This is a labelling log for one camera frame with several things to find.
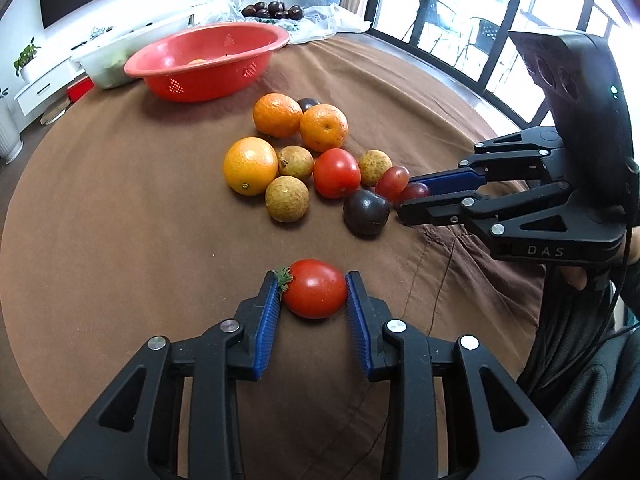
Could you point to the red box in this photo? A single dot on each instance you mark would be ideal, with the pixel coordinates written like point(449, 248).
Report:
point(80, 89)

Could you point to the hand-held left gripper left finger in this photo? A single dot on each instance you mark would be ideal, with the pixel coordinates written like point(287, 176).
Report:
point(267, 325)

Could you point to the white television cabinet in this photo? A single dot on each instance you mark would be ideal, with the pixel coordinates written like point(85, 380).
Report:
point(45, 85)

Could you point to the plain red tomato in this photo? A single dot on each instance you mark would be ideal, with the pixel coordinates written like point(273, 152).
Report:
point(336, 172)

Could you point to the person's dark jacket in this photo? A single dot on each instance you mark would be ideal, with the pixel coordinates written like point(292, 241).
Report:
point(605, 410)

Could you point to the small plant in white pot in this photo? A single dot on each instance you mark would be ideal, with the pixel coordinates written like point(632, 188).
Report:
point(27, 57)

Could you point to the red tomato with green stem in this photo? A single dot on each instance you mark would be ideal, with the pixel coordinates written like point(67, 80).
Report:
point(315, 290)

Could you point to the tan longan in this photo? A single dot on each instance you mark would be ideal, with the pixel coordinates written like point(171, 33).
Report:
point(296, 161)
point(286, 199)
point(374, 166)

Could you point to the white ribbed planter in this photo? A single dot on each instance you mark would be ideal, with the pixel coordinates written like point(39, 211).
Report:
point(6, 130)

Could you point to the person's right hand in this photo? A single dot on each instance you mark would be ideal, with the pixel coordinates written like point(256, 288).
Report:
point(574, 276)

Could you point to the brown tablecloth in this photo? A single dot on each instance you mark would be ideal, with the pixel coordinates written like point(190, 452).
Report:
point(150, 210)

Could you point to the white plastic tub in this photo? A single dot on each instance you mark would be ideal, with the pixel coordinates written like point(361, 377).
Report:
point(97, 62)

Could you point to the large smooth orange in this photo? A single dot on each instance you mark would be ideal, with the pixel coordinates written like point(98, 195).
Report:
point(250, 165)

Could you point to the red plastic basin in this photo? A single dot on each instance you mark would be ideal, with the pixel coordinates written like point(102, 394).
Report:
point(210, 85)

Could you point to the pile of dark passion fruits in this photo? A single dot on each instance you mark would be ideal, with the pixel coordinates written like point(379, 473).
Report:
point(272, 10)

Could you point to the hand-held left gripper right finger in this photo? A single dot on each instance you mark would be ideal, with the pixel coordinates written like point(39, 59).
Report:
point(357, 325)

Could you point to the dark purple passion fruit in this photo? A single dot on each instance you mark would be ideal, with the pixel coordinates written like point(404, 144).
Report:
point(308, 105)
point(366, 212)

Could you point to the clear plastic bag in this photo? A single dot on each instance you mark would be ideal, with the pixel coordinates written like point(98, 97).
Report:
point(325, 20)

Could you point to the person's right forearm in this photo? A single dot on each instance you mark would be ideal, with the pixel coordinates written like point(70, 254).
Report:
point(570, 330)

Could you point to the green vegetables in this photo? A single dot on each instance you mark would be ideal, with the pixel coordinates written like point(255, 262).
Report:
point(117, 64)

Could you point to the red grape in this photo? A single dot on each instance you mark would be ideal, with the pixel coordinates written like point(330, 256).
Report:
point(416, 191)
point(391, 182)

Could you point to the bumpy orange mandarin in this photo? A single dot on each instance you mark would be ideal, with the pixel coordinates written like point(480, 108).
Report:
point(277, 115)
point(324, 127)

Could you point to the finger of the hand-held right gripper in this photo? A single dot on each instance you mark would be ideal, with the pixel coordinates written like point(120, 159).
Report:
point(450, 181)
point(435, 210)

